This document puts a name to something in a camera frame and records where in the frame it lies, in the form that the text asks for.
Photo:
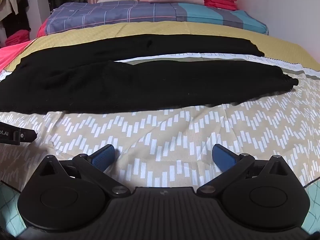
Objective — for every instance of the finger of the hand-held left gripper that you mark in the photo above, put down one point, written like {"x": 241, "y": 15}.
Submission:
{"x": 28, "y": 135}

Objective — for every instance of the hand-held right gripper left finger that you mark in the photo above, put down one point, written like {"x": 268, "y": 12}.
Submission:
{"x": 103, "y": 155}

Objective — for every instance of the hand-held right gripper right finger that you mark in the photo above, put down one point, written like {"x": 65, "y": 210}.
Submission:
{"x": 222, "y": 156}

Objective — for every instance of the black pants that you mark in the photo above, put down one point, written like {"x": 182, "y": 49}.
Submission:
{"x": 150, "y": 85}

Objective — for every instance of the beige white-dashed blanket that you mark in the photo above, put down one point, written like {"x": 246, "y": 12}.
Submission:
{"x": 162, "y": 135}

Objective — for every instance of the pink bed sheet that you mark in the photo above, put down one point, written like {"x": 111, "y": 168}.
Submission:
{"x": 12, "y": 52}

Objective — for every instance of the pile of red clothes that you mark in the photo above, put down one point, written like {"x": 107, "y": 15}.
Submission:
{"x": 17, "y": 38}

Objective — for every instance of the yellow blanket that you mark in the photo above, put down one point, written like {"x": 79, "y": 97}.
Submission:
{"x": 125, "y": 30}

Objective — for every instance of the hanging clothes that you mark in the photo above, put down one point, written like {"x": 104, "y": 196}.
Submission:
{"x": 12, "y": 2}

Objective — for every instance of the blue plaid quilt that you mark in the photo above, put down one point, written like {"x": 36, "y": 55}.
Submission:
{"x": 112, "y": 12}

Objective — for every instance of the pink folded blanket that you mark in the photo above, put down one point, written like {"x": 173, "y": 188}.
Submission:
{"x": 175, "y": 0}

